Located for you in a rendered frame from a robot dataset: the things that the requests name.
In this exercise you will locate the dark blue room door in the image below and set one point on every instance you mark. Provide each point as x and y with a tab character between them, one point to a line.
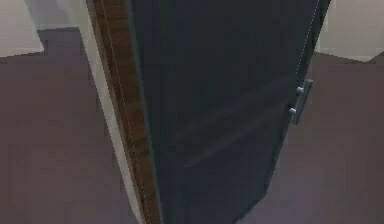
216	100

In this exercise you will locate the brown wooden door frame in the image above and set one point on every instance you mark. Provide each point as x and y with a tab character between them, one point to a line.
126	100

